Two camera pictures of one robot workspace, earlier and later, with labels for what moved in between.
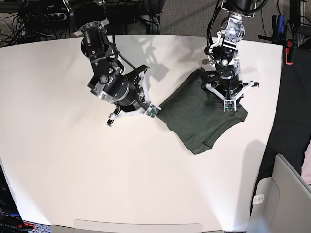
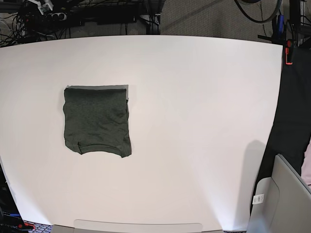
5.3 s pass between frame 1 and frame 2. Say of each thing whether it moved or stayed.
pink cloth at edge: stayed
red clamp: stayed
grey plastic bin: stayed
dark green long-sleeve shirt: moved
